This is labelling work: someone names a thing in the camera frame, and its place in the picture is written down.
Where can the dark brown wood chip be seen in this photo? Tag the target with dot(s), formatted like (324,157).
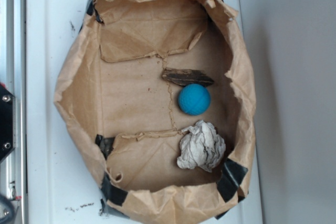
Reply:
(184,77)

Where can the blue rubber ball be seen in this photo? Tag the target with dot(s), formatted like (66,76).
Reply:
(194,99)

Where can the brown paper bag bin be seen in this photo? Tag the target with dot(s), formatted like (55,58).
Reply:
(125,120)

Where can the crumpled white paper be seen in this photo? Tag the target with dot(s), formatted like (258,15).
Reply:
(201,147)

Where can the black metal bracket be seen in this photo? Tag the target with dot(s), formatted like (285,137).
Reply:
(5,121)

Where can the aluminium frame rail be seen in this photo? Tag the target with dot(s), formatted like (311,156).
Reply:
(14,196)

